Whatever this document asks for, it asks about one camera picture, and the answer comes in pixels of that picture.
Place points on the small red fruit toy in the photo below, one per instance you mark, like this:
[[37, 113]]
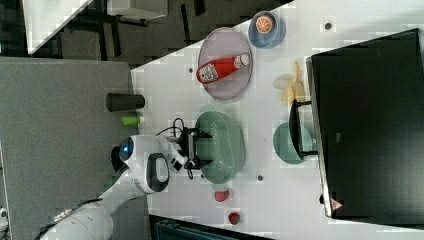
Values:
[[234, 218]]

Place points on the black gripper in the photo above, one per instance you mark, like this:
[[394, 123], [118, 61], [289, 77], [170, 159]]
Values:
[[186, 141]]

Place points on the green plastic strainer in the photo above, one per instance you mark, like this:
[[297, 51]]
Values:
[[225, 148]]

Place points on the peeled banana toy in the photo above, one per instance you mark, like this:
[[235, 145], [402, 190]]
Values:
[[293, 89]]

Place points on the grey round plate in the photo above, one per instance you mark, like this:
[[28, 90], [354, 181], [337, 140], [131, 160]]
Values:
[[221, 43]]

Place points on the blue bowl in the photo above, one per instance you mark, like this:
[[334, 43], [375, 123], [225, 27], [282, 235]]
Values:
[[270, 40]]

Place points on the black cup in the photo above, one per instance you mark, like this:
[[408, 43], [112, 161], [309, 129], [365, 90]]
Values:
[[123, 102]]

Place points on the green round plate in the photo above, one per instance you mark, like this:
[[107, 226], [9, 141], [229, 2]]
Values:
[[284, 147]]

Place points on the red ketchup bottle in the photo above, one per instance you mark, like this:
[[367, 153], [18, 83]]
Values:
[[218, 69]]

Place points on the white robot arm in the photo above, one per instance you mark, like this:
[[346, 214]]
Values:
[[148, 160]]

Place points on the red strawberry toy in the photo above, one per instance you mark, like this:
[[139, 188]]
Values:
[[221, 196]]

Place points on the green lime toy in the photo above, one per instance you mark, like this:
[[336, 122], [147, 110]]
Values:
[[130, 120]]

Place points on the orange slice toy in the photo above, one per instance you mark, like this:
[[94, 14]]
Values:
[[264, 24]]

